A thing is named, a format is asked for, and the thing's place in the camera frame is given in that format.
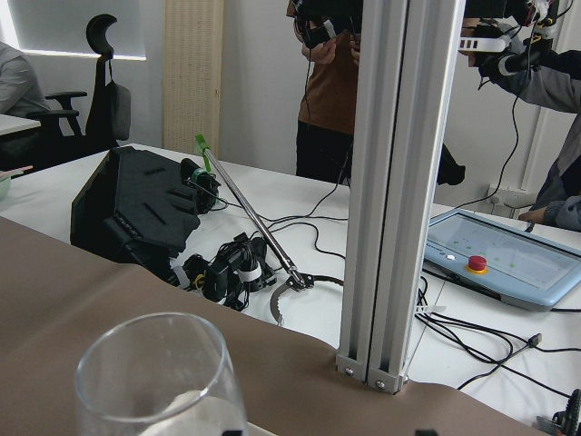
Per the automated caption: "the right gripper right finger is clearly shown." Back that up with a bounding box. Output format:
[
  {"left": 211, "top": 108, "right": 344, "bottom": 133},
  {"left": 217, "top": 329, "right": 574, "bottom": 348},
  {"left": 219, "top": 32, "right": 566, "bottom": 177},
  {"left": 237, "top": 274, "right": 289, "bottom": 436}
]
[{"left": 415, "top": 430, "right": 438, "bottom": 436}]

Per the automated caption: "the clear wine glass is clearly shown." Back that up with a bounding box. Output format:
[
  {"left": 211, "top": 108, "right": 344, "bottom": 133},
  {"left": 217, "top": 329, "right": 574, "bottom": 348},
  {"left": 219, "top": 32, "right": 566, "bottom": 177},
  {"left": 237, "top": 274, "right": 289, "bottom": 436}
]
[{"left": 75, "top": 312, "right": 248, "bottom": 435}]

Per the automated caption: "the steel reacher grabber tool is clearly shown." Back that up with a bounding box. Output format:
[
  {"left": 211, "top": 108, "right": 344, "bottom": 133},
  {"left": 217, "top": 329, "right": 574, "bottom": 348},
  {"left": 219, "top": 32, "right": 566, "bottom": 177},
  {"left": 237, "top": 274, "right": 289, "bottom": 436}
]
[{"left": 195, "top": 134, "right": 344, "bottom": 326}]

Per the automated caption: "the blue teach pendant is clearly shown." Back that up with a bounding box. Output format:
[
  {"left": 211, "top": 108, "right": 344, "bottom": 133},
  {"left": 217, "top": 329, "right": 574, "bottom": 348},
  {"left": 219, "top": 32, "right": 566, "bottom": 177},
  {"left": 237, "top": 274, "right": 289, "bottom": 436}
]
[{"left": 424, "top": 210, "right": 580, "bottom": 312}]

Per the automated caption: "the black equipment stand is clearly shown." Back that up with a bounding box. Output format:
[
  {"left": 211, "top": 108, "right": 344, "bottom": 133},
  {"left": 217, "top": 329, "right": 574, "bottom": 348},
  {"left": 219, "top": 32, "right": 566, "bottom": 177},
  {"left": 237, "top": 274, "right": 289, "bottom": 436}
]
[{"left": 70, "top": 146, "right": 220, "bottom": 280}]

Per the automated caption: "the black office chair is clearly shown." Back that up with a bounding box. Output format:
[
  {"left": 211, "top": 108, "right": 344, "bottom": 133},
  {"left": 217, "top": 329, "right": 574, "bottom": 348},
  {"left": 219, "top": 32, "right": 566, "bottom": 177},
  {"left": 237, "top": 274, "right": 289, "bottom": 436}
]
[{"left": 27, "top": 14, "right": 131, "bottom": 164}]

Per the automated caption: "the mint bowl on desk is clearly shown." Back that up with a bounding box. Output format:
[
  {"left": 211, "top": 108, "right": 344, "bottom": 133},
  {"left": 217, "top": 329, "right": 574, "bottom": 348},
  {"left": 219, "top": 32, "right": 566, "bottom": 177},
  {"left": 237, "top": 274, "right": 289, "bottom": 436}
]
[{"left": 0, "top": 165, "right": 34, "bottom": 200}]

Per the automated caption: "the seated person grey jacket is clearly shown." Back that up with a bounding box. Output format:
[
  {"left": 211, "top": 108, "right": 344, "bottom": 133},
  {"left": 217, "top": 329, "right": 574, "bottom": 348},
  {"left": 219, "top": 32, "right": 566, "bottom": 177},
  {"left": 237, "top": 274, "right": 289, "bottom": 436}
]
[{"left": 458, "top": 0, "right": 581, "bottom": 233}]

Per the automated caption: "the seated person grey shirt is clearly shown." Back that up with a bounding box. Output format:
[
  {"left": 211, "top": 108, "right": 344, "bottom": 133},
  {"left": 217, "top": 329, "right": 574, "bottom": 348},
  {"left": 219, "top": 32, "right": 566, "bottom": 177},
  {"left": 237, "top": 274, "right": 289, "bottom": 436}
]
[{"left": 1, "top": 42, "right": 49, "bottom": 171}]

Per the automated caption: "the standing person brown shirt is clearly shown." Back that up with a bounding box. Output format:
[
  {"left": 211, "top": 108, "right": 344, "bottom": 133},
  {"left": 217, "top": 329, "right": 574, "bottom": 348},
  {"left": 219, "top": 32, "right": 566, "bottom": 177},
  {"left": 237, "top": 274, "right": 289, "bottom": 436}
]
[{"left": 287, "top": 1, "right": 363, "bottom": 184}]

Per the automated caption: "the black camera cable bundle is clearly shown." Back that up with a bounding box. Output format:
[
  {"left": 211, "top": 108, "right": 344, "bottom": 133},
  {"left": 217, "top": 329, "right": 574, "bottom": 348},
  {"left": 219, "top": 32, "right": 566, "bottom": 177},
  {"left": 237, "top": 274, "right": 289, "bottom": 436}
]
[{"left": 170, "top": 232, "right": 278, "bottom": 312}]

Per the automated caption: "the aluminium frame post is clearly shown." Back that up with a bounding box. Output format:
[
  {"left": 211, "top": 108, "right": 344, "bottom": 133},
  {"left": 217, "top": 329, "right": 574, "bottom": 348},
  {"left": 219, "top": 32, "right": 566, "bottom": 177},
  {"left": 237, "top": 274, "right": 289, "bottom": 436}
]
[{"left": 336, "top": 1, "right": 465, "bottom": 393}]

